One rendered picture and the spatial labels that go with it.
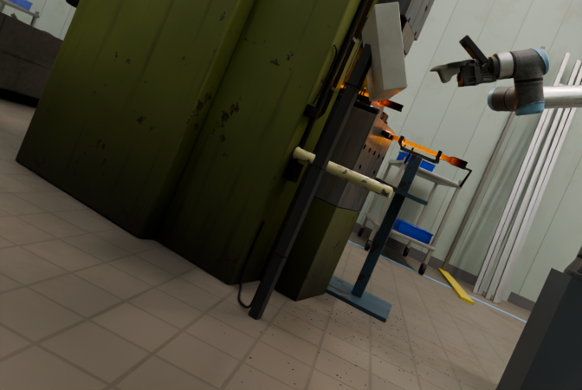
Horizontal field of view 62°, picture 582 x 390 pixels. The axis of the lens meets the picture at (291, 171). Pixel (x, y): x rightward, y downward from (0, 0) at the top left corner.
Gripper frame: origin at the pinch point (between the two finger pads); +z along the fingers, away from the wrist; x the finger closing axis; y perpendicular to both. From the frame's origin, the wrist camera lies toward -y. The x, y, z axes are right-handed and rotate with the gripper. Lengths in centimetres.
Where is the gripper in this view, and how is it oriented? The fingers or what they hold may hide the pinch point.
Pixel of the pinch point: (434, 68)
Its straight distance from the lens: 174.9
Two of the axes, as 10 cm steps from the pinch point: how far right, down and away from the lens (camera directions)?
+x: 0.2, -0.4, 10.0
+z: -9.9, 1.2, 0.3
